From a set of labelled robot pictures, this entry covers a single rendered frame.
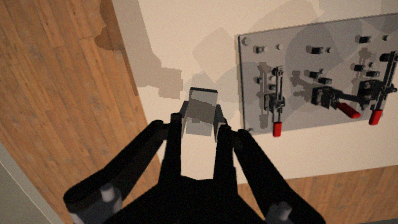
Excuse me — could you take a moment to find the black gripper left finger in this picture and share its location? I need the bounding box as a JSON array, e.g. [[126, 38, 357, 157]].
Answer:
[[63, 100, 188, 224]]

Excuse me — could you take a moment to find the grey metal fixture plate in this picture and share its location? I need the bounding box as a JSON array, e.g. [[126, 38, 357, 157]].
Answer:
[[238, 14, 398, 135]]

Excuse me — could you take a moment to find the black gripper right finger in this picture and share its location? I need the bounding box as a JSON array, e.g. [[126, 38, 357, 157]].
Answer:
[[211, 104, 326, 224]]

